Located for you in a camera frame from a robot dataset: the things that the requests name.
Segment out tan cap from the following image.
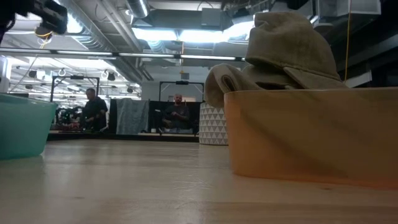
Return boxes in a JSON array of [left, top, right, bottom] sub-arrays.
[[204, 63, 265, 109], [241, 63, 299, 91], [244, 11, 348, 90]]

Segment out orange plastic bin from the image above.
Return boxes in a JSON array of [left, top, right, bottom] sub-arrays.
[[223, 86, 398, 187]]

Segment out succulent in patterned white pot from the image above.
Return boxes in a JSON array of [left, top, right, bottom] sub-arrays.
[[198, 101, 230, 146]]

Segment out person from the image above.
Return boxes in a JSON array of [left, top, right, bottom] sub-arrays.
[[80, 88, 109, 131], [161, 93, 191, 131]]

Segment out black divider panel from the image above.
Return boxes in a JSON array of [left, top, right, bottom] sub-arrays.
[[108, 98, 202, 135]]

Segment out long ceiling light bar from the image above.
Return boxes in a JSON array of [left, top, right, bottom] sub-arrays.
[[0, 47, 246, 62]]

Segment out grey hanging cloth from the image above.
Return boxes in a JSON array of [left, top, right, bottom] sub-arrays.
[[116, 98, 150, 135]]

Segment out grey ceiling box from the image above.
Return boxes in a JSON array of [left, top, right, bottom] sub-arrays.
[[201, 7, 224, 27]]

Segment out teal plastic bin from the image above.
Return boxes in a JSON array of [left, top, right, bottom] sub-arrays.
[[0, 92, 58, 161]]

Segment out black rig frame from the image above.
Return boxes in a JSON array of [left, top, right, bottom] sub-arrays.
[[159, 80, 205, 103], [50, 75, 101, 102]]

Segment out black metal table frame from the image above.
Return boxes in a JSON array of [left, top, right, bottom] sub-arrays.
[[46, 131, 200, 143]]

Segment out small silver ventilation duct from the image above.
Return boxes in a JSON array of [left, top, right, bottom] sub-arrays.
[[126, 0, 150, 19]]

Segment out large silver ventilation duct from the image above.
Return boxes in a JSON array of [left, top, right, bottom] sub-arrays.
[[58, 0, 118, 53]]

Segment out yellow hanging cord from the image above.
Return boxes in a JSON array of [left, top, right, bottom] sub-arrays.
[[344, 0, 351, 82]]

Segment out black yellow cable reel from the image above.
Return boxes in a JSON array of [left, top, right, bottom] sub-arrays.
[[34, 26, 57, 40]]

